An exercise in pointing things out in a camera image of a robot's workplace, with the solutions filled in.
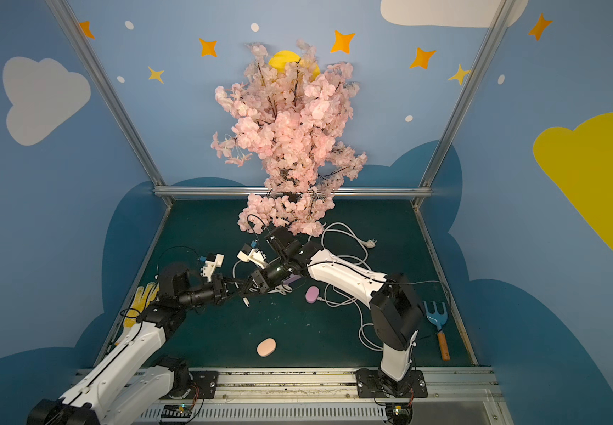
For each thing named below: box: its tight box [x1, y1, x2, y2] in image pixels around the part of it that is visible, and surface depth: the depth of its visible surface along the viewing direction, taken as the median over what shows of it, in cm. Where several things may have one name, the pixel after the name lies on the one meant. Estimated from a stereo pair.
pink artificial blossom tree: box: [210, 39, 368, 237], surface depth 78 cm
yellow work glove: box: [123, 281, 160, 328], surface depth 92 cm
